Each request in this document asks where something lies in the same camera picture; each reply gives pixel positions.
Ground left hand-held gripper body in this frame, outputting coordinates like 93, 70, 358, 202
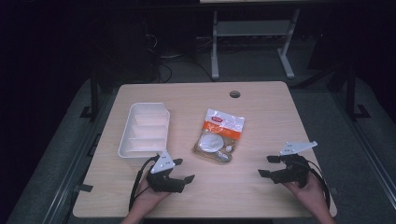
146, 150, 186, 194

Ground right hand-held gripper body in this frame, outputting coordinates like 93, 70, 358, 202
269, 140, 318, 189

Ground white divided plastic bin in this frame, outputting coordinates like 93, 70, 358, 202
117, 102, 171, 160

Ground clear orange-label snack bag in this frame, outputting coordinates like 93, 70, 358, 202
192, 107, 246, 165

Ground person's left hand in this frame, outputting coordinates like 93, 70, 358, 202
135, 177, 172, 212

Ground person's right hand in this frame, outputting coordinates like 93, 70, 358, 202
282, 174, 327, 217

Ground black metal stand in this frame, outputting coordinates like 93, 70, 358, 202
78, 69, 102, 122
344, 63, 372, 121

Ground white metal stand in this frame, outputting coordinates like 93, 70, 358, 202
210, 8, 302, 81

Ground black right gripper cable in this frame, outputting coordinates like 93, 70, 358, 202
303, 160, 332, 210

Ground black floor cables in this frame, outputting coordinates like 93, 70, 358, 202
144, 32, 216, 84

